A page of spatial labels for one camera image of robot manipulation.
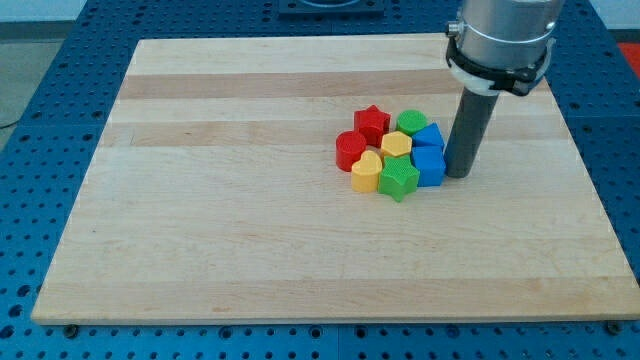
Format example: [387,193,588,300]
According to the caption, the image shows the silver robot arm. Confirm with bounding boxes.
[445,0,564,96]

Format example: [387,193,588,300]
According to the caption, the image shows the red cylinder block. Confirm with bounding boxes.
[335,131,367,172]

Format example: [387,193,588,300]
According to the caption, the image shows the yellow heart block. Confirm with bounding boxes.
[351,150,383,193]

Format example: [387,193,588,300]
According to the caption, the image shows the green star block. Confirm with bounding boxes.
[378,155,420,202]

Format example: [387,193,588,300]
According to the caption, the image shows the red star block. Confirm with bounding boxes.
[353,105,391,148]

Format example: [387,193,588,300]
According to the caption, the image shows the yellow hexagon block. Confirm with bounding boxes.
[380,131,412,157]

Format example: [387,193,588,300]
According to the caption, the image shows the wooden board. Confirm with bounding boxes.
[31,34,639,325]

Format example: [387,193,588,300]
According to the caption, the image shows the green cylinder block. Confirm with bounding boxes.
[396,109,428,136]

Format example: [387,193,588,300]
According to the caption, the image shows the blue cube block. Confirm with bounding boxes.
[411,146,446,187]

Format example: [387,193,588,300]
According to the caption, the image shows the blue triangle block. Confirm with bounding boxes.
[412,123,445,150]

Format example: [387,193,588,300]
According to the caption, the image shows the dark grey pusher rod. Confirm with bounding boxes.
[444,88,498,178]

